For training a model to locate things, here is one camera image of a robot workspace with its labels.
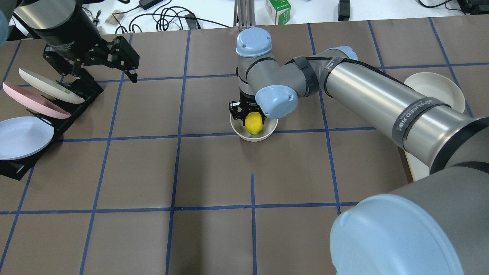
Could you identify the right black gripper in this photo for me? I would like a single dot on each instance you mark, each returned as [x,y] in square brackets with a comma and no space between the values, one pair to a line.
[244,104]

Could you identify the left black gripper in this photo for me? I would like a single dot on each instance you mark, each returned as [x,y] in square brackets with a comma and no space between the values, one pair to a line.
[72,39]

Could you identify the cream ceramic bowl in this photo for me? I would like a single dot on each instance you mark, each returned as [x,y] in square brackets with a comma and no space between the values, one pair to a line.
[268,128]

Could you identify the yellow lemon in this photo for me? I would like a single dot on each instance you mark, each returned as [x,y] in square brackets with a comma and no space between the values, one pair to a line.
[254,123]

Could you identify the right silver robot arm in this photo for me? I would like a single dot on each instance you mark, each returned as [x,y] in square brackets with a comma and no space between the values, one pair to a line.
[437,225]

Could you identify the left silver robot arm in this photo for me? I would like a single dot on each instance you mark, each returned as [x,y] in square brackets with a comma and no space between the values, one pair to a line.
[73,40]

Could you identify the black power adapter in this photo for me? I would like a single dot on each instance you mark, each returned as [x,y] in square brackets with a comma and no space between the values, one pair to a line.
[147,4]

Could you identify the cream plate in rack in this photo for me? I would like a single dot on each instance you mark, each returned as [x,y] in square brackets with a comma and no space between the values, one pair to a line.
[49,87]

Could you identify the pink plate in rack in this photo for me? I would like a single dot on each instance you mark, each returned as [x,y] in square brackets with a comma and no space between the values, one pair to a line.
[34,101]

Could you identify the green white carton box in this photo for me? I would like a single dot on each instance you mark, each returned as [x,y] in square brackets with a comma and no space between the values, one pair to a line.
[279,11]

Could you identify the light blue plate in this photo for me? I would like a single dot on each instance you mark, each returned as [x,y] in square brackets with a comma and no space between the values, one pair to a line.
[23,136]

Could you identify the black dish rack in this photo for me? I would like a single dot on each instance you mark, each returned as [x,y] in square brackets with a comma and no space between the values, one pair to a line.
[16,169]

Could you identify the cream rectangular tray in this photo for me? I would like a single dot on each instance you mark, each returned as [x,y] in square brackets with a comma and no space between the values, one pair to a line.
[414,168]

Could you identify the cream round plate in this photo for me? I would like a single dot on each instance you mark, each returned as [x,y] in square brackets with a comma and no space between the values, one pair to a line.
[439,87]

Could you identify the aluminium frame post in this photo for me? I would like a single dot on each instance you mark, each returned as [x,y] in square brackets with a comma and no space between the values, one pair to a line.
[244,14]

